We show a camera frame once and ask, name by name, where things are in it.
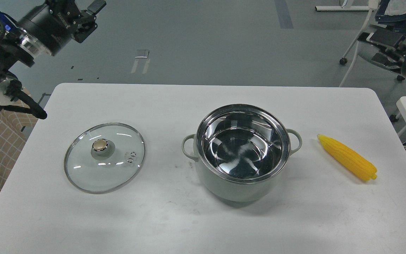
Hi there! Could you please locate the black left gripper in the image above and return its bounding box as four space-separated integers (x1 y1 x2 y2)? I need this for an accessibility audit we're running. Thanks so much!
18 0 107 56

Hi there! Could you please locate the glass pot lid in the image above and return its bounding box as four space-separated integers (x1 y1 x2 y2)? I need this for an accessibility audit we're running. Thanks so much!
63 122 146 194

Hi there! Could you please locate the yellow corn cob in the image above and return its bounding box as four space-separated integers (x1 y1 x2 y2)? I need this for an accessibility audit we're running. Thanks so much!
317 134 377 182

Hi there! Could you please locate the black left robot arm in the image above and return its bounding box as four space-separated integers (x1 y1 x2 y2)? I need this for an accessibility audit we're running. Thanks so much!
0 0 106 119

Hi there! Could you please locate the grey-green steel pot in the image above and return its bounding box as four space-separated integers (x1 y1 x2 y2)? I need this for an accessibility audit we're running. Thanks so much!
182 103 303 202

